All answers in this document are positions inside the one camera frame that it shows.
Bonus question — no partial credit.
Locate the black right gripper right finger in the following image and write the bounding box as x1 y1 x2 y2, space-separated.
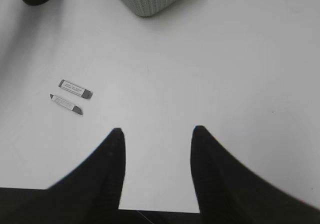
190 125 320 224

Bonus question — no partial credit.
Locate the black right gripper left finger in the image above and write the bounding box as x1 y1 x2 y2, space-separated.
0 128 126 224

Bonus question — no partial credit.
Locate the grey white eraser top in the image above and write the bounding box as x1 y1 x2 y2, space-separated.
58 79 93 100

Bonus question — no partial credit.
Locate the grey white eraser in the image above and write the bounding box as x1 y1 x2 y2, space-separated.
50 94 83 116
58 79 93 100

